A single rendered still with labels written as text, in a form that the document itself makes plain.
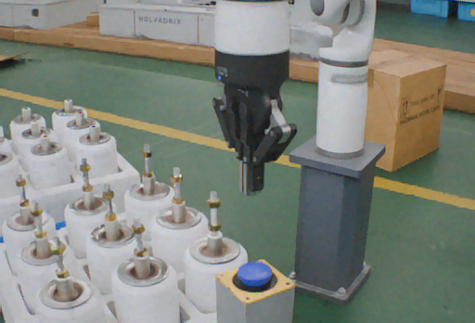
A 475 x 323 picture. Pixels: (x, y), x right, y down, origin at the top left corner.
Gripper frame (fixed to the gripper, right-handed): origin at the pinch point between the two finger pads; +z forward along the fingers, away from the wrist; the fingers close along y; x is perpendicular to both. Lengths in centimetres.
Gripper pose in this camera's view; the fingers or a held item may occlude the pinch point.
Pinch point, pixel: (251, 176)
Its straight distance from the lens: 63.4
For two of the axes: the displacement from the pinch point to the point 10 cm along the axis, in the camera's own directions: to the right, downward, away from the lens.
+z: 0.0, 9.3, 3.7
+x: 8.5, -2.0, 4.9
